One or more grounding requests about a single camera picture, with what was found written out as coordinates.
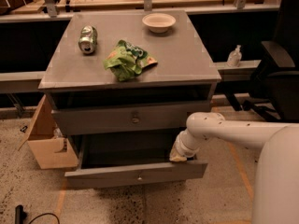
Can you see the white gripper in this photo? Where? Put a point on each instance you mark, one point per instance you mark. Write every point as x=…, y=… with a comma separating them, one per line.
x=183, y=148

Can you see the grey drawer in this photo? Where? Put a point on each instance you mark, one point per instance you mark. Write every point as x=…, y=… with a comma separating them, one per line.
x=126, y=118
x=130, y=158

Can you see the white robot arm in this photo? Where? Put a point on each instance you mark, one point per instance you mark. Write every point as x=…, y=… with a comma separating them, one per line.
x=276, y=190

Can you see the grey top drawer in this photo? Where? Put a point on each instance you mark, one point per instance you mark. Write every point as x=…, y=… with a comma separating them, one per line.
x=126, y=118

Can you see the grey drawer cabinet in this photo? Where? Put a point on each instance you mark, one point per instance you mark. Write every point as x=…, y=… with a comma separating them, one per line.
x=122, y=94

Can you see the open cardboard box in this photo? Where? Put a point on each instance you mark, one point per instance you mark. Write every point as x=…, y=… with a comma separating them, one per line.
x=50, y=148

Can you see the green chip bag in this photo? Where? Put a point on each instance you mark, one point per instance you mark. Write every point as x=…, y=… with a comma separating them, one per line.
x=127, y=61

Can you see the clear sanitizer bottle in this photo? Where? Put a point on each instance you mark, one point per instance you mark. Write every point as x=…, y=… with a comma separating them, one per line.
x=235, y=57

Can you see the black office chair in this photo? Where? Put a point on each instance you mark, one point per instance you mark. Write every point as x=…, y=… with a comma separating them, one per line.
x=276, y=79

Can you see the white paper bowl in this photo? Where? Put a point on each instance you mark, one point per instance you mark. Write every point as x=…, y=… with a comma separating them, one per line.
x=159, y=22

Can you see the crushed green soda can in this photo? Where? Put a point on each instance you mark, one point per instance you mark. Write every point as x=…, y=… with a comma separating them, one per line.
x=88, y=39

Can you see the grey metal rail frame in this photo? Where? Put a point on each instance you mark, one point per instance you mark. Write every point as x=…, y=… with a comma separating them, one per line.
x=20, y=70

